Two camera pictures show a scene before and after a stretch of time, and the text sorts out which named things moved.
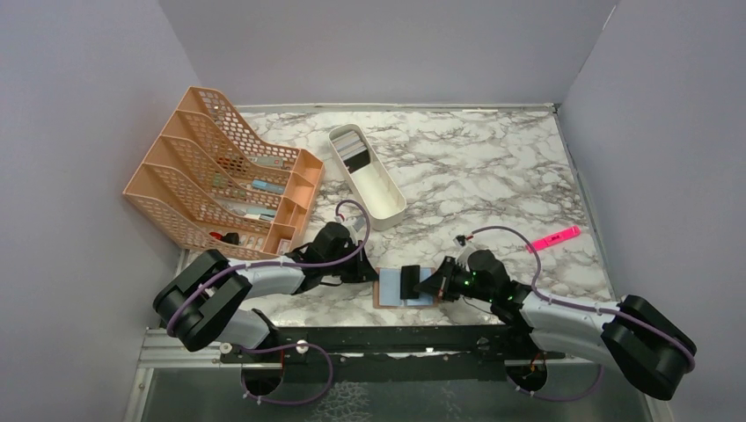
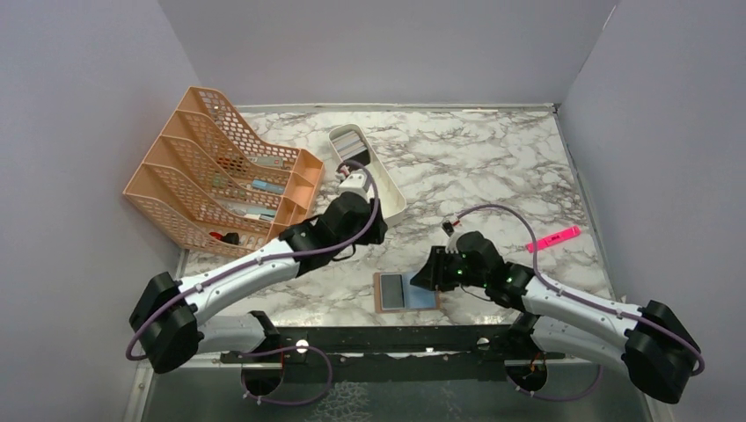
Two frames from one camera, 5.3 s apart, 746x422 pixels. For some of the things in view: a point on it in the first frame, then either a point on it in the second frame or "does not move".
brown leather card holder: x=387 y=290 does not move
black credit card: x=409 y=279 to x=392 y=290
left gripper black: x=362 y=272 to x=374 y=234
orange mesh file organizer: x=211 y=180 does not move
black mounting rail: x=417 y=354 does not move
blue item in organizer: x=268 y=186 does not move
